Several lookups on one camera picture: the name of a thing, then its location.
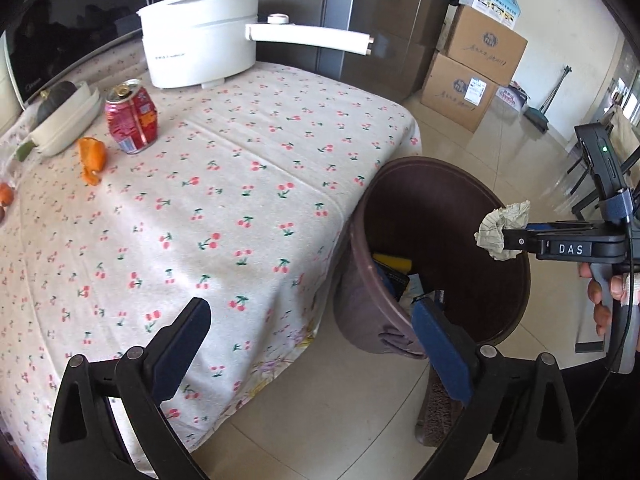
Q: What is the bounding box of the dark green squash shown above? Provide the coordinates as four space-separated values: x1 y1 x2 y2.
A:
35 81 80 126

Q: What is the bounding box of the person's right hand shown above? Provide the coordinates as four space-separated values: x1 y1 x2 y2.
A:
578 262 627 337

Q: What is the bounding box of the broom and dustpan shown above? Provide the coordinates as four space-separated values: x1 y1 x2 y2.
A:
522 65 573 133

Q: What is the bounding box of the grey refrigerator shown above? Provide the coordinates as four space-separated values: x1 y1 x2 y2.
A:
200 0 456 101

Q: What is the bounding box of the open red drink can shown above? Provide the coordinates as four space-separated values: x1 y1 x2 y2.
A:
104 78 159 155

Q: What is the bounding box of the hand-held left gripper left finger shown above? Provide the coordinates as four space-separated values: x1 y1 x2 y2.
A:
46 297 212 480

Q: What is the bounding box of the cherry print tablecloth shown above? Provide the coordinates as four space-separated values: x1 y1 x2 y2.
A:
0 52 423 476

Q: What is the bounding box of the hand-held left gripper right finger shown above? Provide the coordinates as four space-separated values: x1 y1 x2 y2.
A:
411 296 583 480

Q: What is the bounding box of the orange peel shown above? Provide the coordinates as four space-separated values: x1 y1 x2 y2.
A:
77 137 108 186

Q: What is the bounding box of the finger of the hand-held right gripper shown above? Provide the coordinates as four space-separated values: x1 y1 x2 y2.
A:
501 227 546 255

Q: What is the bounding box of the brown floor mat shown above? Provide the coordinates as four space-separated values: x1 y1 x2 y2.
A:
415 360 451 448

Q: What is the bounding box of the white electric cooking pot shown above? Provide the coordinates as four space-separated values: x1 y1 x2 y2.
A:
136 0 375 90

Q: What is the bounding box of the white paper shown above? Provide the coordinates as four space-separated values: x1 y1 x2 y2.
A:
474 200 532 261

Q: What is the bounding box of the large brown cardboard box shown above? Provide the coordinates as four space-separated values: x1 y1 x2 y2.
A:
420 52 498 133
444 5 528 73

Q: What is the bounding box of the black microwave oven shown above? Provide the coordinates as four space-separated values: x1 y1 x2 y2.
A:
0 0 203 116

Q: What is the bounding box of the yellow snack wrapper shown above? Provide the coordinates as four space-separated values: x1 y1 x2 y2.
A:
372 253 413 273

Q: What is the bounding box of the brown plastic trash bin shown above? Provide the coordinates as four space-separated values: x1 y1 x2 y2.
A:
334 156 532 359

